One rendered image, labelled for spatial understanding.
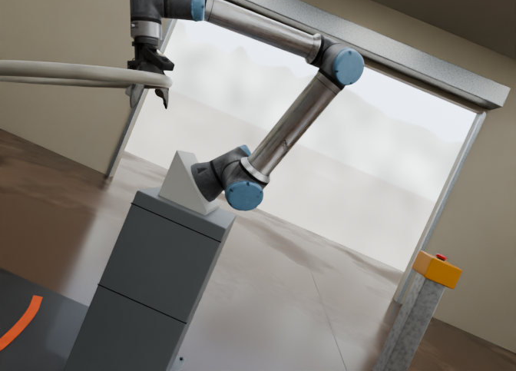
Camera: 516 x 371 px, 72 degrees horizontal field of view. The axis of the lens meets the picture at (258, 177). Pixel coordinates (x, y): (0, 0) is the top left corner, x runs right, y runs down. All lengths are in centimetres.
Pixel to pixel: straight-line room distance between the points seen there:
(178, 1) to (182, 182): 71
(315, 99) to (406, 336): 94
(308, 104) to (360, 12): 476
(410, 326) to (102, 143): 526
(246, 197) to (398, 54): 450
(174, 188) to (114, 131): 448
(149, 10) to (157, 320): 116
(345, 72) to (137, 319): 126
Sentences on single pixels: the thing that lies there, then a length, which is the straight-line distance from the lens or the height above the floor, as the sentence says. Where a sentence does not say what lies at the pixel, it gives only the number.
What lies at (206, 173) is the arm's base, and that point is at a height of 101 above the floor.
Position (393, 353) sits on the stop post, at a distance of 156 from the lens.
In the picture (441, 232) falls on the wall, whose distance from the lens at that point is 606.
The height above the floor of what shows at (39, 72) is 114.
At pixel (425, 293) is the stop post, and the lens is 151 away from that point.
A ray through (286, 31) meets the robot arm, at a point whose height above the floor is 162.
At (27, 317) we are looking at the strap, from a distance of 214.
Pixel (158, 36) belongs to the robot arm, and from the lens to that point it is 118.
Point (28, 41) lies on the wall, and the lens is 690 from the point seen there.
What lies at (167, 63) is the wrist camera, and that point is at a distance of 110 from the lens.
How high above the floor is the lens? 116
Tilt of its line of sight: 3 degrees down
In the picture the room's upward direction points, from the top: 23 degrees clockwise
